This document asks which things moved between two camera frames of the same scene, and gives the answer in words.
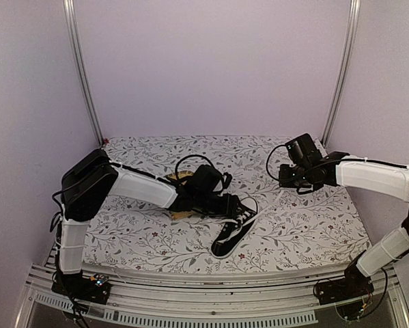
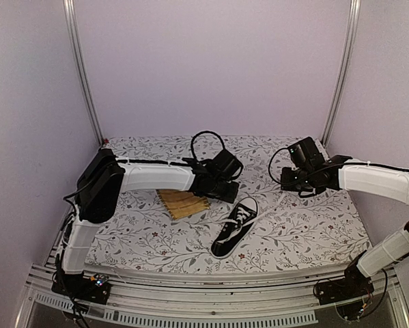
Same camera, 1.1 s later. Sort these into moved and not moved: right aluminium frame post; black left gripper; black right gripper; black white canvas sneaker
Moved: black left gripper
Not moved: black white canvas sneaker; black right gripper; right aluminium frame post
